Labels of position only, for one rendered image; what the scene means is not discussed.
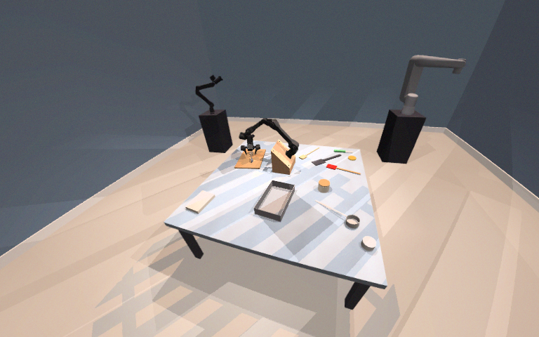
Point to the red spatula with wooden handle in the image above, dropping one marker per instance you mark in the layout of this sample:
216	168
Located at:
335	167

